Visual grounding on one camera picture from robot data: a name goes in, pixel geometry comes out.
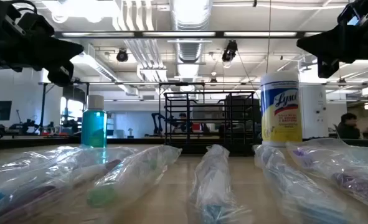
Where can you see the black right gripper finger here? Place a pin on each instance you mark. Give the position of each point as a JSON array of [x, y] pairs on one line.
[[330, 54], [327, 39]]

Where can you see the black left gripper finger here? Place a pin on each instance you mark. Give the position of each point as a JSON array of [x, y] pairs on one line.
[[63, 60], [56, 49]]

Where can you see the teal mouthwash bottle white cap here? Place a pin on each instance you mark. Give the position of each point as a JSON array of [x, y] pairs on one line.
[[93, 124]]

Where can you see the bagged purple toothbrush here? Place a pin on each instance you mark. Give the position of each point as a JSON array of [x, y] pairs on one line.
[[355, 183]]

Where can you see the bagged white maroon toothbrush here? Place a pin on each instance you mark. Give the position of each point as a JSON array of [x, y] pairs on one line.
[[34, 194]]

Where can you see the bagged green toothbrush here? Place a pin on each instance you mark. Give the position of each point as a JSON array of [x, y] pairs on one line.
[[102, 196]]

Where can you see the black background robot arm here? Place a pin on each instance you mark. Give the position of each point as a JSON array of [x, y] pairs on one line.
[[23, 126], [155, 119]]

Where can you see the black round ceiling spotlight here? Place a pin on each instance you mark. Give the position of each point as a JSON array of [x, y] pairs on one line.
[[122, 56]]

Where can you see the person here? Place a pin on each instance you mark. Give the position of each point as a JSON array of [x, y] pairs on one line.
[[348, 127], [182, 119]]

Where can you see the Lysol wipes canister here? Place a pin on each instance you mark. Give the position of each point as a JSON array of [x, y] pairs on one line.
[[281, 118]]

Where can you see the black hanging camera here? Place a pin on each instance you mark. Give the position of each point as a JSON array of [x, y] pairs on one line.
[[229, 51]]

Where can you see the silver ventilation duct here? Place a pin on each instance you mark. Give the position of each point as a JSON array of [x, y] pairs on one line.
[[190, 49]]

